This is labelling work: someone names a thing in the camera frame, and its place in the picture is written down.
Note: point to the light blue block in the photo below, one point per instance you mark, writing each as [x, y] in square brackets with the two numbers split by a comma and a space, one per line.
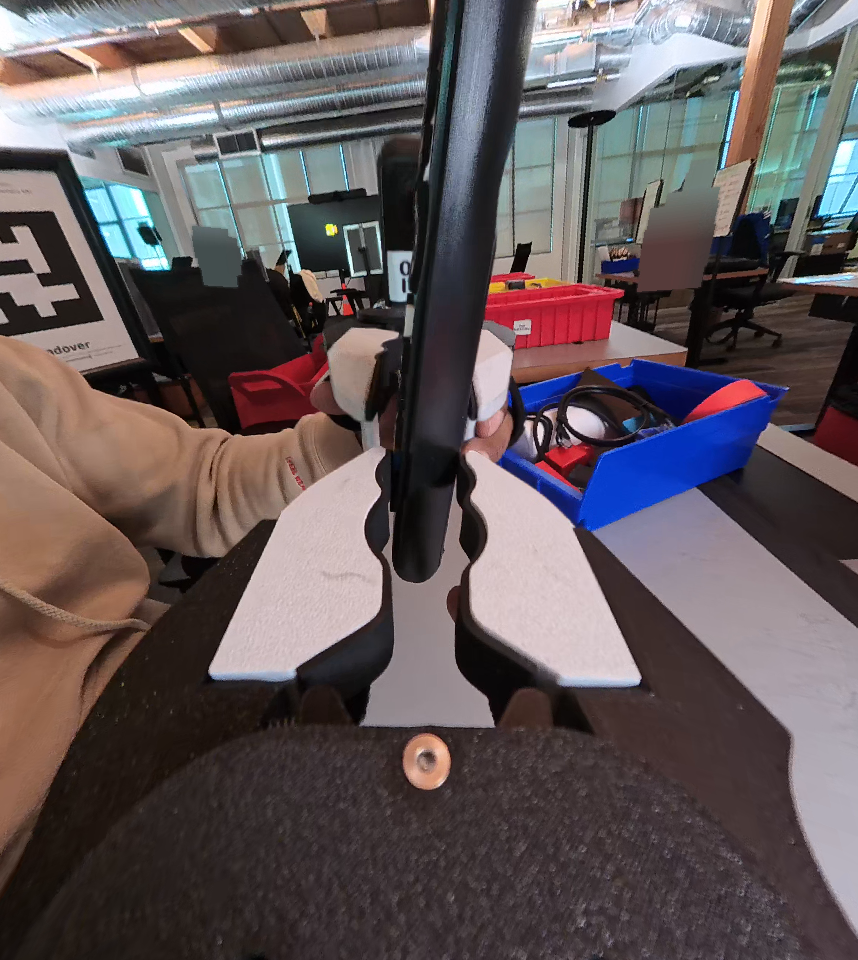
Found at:
[639, 429]

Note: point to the person's left hand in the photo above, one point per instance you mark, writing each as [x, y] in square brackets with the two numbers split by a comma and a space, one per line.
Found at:
[493, 442]

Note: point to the black display screen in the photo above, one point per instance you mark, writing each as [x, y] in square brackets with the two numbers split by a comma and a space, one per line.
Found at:
[309, 232]

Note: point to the blue plastic bin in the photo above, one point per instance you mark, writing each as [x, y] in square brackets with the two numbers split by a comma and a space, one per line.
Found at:
[661, 465]

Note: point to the red flat disc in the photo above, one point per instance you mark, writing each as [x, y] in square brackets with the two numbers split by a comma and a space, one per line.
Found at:
[725, 397]

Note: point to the white round object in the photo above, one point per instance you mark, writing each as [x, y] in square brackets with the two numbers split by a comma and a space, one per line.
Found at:
[586, 427]

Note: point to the large red ribbed crate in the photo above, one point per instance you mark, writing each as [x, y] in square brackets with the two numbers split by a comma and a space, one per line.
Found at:
[549, 315]

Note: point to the wooden side table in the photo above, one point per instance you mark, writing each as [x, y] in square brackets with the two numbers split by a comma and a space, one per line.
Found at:
[624, 352]

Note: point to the person's left forearm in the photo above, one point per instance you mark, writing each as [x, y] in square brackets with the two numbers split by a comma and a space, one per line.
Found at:
[249, 480]

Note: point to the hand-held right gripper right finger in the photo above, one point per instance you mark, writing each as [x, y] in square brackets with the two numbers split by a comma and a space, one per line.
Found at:
[541, 592]

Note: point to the dark brown triangular piece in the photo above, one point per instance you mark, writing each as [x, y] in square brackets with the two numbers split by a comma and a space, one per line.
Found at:
[601, 381]

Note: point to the framed marker poster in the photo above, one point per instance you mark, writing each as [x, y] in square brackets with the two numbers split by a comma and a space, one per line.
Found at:
[24, 262]

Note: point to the black floor lamp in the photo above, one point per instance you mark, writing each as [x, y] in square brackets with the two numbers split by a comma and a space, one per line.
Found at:
[586, 187]

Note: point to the black office chair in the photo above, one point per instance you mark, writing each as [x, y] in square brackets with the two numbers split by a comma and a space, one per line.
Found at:
[751, 292]

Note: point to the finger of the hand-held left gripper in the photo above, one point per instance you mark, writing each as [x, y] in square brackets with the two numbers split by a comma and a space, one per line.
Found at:
[493, 375]
[354, 367]

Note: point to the red block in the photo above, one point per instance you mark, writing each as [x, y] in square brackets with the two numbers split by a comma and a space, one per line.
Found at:
[568, 459]

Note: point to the yellow plastic bin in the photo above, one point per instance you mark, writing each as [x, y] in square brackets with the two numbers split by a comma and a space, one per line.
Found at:
[541, 285]

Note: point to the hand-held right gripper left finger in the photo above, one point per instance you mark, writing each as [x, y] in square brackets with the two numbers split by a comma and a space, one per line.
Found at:
[301, 592]

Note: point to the red plastic tote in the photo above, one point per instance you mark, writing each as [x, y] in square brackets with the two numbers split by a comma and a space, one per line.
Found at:
[271, 390]

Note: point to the wooden office desk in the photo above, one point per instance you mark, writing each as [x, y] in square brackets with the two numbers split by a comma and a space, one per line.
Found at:
[849, 285]

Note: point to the black TV remote control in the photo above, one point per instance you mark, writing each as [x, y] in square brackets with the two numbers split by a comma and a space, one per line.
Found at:
[459, 300]

